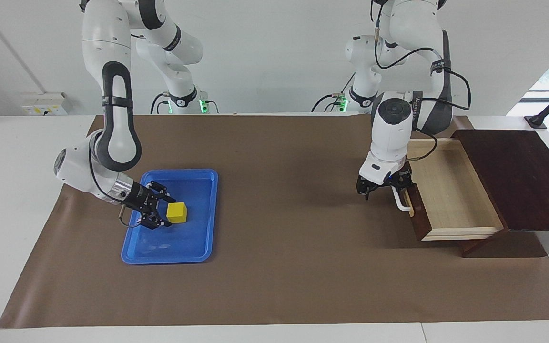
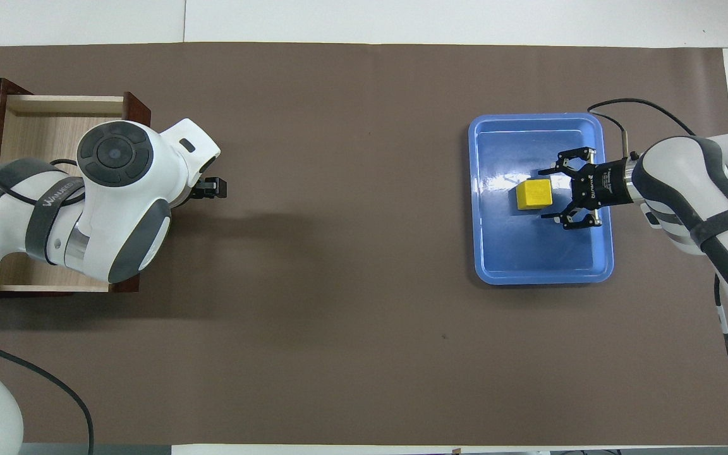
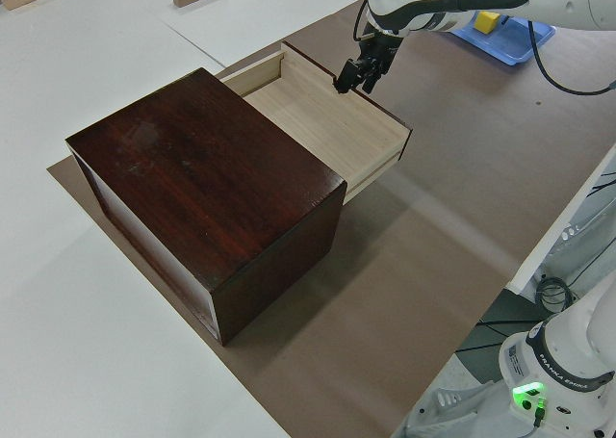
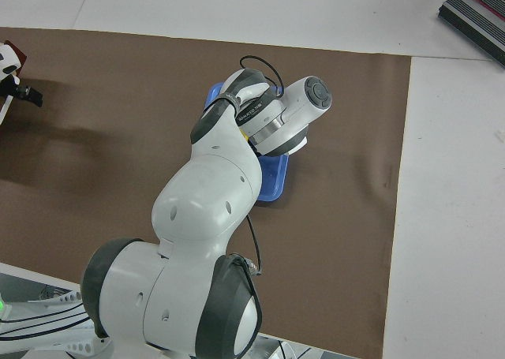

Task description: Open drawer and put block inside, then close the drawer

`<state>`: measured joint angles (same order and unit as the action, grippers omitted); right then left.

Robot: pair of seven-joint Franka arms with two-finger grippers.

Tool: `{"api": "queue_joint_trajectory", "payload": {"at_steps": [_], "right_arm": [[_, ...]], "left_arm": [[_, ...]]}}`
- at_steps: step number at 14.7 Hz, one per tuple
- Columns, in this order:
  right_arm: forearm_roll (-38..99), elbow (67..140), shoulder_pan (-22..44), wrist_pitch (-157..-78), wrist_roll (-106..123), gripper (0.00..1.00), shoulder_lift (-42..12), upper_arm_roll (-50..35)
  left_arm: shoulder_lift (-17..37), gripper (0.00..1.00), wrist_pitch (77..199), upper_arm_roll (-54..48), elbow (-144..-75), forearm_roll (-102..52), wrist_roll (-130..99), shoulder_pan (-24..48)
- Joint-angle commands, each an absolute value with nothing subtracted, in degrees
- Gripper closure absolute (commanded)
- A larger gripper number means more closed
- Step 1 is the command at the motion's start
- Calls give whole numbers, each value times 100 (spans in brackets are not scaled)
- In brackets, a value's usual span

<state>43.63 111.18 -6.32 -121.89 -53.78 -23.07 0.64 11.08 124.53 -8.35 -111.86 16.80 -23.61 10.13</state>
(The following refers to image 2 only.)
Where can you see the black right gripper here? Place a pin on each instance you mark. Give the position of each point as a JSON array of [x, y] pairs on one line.
[[604, 183]]

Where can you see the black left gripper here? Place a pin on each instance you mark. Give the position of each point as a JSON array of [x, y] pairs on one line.
[[196, 189]]

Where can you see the yellow block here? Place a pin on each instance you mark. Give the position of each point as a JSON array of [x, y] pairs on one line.
[[533, 193]]

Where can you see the wooden drawer with dark front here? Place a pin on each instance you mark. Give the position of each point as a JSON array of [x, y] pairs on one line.
[[42, 133]]

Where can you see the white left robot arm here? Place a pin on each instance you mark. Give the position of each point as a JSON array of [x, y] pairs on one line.
[[124, 189]]

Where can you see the blue plastic tray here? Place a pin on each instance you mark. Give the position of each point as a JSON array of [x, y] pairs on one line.
[[528, 253]]

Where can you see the brown paper table mat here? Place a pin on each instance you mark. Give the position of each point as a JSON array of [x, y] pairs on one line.
[[339, 284]]

